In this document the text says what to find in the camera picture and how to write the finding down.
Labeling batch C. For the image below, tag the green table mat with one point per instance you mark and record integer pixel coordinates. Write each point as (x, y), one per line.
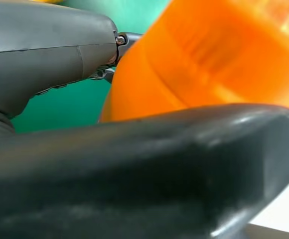
(67, 105)

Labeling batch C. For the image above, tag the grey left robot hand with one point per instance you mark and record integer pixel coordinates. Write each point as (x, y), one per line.
(134, 181)

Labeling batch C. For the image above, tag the orange bottle with clear cap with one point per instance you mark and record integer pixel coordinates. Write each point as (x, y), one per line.
(209, 59)

